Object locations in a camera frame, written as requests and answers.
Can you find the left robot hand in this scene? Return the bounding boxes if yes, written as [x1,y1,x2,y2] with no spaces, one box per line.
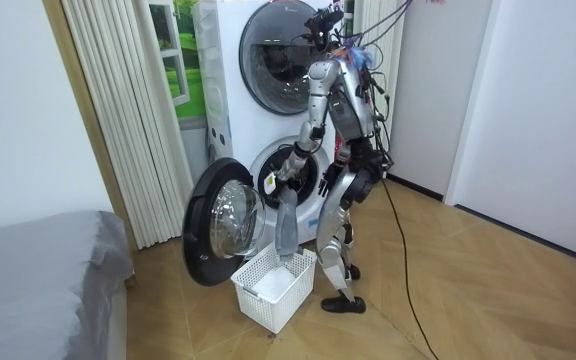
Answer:
[262,168,295,202]

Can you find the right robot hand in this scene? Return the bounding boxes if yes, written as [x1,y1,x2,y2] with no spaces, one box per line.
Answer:
[317,161,345,198]

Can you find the grey cloth garment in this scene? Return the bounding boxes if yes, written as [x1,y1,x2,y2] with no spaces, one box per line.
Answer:
[273,186,301,266]

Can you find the robot legs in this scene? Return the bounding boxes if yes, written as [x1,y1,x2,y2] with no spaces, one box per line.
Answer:
[314,166,385,315]

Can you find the white stacked washing machine tower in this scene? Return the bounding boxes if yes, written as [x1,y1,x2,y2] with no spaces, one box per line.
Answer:
[192,0,352,247]

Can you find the robot body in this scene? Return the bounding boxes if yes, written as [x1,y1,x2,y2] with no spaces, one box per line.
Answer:
[303,4,395,187]

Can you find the round black washing machine door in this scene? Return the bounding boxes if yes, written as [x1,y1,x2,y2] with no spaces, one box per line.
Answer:
[181,157,268,288]

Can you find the white cloth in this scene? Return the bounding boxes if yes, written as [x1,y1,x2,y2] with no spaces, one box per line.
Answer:
[251,266,297,304]

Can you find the white plastic laundry basket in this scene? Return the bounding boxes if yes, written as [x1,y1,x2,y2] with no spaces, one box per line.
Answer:
[230,242,318,335]

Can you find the white pleated folding door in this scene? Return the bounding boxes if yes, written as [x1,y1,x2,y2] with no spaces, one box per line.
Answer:
[353,0,405,139]
[59,0,195,251]

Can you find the grey bed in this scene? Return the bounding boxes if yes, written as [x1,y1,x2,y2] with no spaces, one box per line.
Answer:
[0,210,135,360]

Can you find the black floor cable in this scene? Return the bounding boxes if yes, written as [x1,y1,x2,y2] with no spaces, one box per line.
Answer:
[379,178,441,360]

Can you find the green landscape wall poster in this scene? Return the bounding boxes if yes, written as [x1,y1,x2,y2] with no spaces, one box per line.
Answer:
[147,0,209,132]

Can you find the cable bundle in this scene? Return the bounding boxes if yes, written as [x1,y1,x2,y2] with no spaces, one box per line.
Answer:
[336,0,415,49]

